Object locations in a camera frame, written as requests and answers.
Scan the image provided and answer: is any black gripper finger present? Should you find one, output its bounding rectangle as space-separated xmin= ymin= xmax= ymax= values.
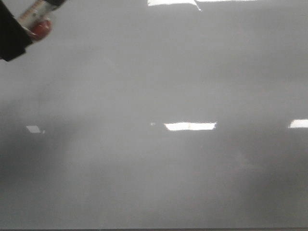
xmin=46 ymin=0 xmax=66 ymax=7
xmin=0 ymin=3 xmax=33 ymax=62

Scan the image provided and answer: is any white black whiteboard marker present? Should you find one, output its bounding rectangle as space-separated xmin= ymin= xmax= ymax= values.
xmin=17 ymin=0 xmax=53 ymax=41

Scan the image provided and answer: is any white whiteboard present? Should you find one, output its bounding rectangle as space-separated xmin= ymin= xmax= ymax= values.
xmin=0 ymin=0 xmax=308 ymax=230

